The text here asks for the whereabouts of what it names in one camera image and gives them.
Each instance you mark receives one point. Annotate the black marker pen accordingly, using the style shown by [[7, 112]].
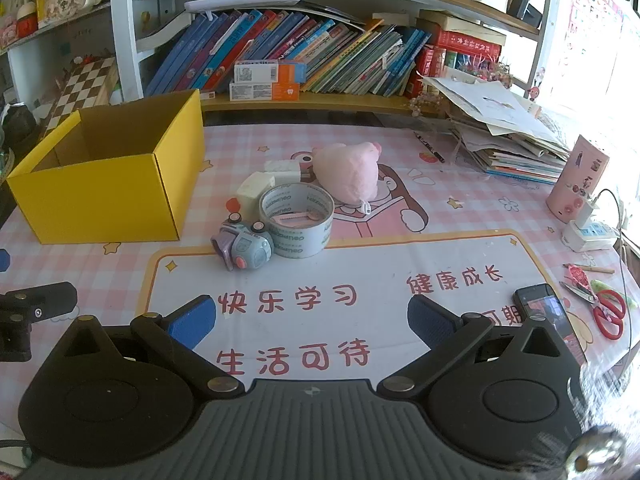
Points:
[[430, 147]]

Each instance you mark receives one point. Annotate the green paper scrap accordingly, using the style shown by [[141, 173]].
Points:
[[602, 285]]

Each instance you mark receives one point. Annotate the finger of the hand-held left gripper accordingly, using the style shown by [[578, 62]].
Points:
[[4, 260], [50, 297]]

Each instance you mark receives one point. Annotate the pile of papers and booklets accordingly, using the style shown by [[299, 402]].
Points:
[[500, 105]]

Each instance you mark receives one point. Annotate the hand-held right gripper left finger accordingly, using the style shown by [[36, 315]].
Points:
[[192, 317]]

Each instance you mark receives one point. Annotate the pink dried flowers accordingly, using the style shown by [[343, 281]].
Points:
[[425, 102]]

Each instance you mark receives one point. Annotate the black box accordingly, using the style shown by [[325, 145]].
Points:
[[522, 10]]

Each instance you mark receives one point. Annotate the pink plush toy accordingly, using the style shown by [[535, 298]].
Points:
[[345, 172]]

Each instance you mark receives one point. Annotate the orange white carton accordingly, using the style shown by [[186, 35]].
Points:
[[290, 71], [285, 91]]

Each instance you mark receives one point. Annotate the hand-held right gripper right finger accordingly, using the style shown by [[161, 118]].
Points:
[[430, 320]]

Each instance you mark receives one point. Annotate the black smartphone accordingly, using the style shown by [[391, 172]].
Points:
[[545, 310]]

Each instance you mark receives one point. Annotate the white charger plug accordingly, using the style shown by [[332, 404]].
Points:
[[587, 212]]

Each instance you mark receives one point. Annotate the red patterned paper piece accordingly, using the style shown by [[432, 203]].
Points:
[[577, 277]]

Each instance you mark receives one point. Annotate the blue purple toy camera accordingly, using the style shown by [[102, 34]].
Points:
[[245, 250]]

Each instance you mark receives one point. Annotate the alphabet wall poster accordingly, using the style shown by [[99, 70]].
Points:
[[585, 20]]

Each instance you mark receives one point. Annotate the small red white box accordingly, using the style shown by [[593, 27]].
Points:
[[208, 95]]

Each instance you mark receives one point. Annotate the white power strip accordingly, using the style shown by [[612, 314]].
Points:
[[590, 239]]

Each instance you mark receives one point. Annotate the dark round object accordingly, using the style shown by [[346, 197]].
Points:
[[17, 122]]

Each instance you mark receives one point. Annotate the thick red dictionary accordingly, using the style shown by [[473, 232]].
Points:
[[465, 44]]

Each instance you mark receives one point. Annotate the white framed wooden bookshelf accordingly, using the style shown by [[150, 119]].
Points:
[[320, 102]]

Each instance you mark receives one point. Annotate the wooden pencil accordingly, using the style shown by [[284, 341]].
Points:
[[595, 269]]

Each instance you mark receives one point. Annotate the small pink bar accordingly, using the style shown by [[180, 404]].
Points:
[[292, 218]]

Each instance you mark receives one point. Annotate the white foam block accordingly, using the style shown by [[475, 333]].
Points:
[[282, 167], [255, 189]]

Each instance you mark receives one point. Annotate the red standing books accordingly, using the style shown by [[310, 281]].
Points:
[[425, 72]]

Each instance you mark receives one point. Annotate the clear packing tape roll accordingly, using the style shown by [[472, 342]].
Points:
[[300, 245]]

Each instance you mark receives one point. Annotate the yellow cardboard box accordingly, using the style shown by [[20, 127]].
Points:
[[100, 200]]

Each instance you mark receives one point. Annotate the wooden chessboard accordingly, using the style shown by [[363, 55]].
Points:
[[80, 90]]

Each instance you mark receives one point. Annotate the row of colourful books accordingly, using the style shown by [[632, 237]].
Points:
[[340, 60]]

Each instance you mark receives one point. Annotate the pink checked cartoon desk mat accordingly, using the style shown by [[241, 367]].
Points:
[[350, 270]]

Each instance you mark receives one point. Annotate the pink cylindrical holder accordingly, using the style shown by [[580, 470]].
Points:
[[575, 175]]

